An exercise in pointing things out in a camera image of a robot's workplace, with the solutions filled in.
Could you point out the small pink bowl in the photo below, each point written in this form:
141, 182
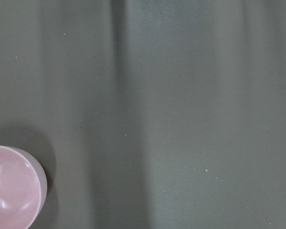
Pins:
23, 188

